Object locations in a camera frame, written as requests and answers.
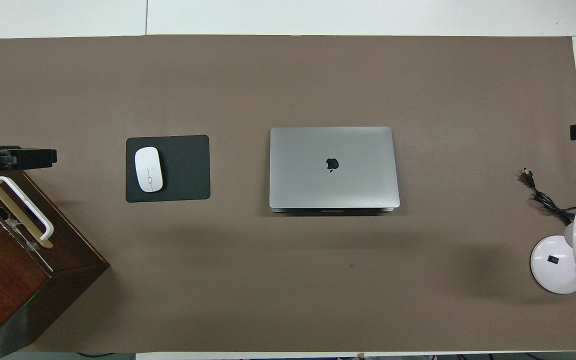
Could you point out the grey aluminium laptop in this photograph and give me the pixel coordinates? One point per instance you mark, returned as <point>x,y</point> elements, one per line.
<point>358,185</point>

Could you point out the white desk lamp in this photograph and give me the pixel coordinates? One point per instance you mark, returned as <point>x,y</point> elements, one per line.
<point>550,265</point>

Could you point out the dark brown wooden box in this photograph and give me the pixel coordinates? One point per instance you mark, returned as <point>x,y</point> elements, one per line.
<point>3,280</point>

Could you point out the white computer mouse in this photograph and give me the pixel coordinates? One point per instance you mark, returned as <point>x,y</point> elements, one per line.
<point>148,170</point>

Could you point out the black mouse pad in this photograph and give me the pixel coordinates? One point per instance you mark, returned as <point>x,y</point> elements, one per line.
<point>188,170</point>

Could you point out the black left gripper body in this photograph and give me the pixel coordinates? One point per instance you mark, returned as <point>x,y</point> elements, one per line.
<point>5,166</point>

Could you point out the brown table mat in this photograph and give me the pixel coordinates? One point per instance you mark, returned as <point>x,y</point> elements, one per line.
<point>268,280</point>

